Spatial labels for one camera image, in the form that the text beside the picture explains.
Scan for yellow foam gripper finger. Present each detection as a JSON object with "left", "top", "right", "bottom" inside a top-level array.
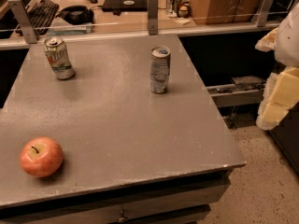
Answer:
[
  {"left": 255, "top": 28, "right": 278, "bottom": 52},
  {"left": 256, "top": 67, "right": 299, "bottom": 131}
]

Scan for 7up soda can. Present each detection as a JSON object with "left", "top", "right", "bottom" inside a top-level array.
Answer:
[{"left": 44, "top": 36, "right": 76, "bottom": 80}]

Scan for silver blue energy drink can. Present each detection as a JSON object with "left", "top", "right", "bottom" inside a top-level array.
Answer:
[{"left": 149, "top": 46, "right": 171, "bottom": 94}]

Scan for cardboard box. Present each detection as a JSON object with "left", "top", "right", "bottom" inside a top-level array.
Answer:
[{"left": 190, "top": 0, "right": 262, "bottom": 25}]

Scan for small round brown object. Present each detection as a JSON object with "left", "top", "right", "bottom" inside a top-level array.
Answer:
[{"left": 178, "top": 6, "right": 190, "bottom": 18}]

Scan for glass jar on desk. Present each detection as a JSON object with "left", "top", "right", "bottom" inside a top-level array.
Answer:
[{"left": 166, "top": 0, "right": 182, "bottom": 17}]

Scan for black laptop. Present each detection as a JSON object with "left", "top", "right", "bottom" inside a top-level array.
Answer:
[{"left": 102, "top": 0, "right": 147, "bottom": 12}]

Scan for black headphones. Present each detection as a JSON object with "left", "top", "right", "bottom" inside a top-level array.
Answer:
[{"left": 58, "top": 6, "right": 94, "bottom": 25}]

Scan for black keyboard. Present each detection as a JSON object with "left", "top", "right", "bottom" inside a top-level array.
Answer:
[{"left": 26, "top": 0, "right": 59, "bottom": 35}]

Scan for red apple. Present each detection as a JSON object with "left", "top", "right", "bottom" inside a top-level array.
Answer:
[{"left": 20, "top": 137, "right": 64, "bottom": 177}]

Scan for right metal bracket post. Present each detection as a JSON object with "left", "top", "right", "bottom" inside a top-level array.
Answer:
[{"left": 254, "top": 0, "right": 274, "bottom": 27}]

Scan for metal bracket post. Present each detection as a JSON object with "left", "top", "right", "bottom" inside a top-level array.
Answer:
[
  {"left": 254, "top": 0, "right": 274, "bottom": 27},
  {"left": 8, "top": 0, "right": 37, "bottom": 44},
  {"left": 147, "top": 0, "right": 158, "bottom": 35}
]

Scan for middle metal bracket post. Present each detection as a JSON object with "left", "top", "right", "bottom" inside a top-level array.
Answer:
[{"left": 147, "top": 0, "right": 158, "bottom": 35}]

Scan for grey drawer with handle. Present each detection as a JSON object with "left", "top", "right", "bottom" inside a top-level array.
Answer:
[{"left": 0, "top": 172, "right": 230, "bottom": 224}]

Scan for left metal bracket post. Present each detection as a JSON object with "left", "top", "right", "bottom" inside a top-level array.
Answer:
[{"left": 8, "top": 0, "right": 37, "bottom": 44}]

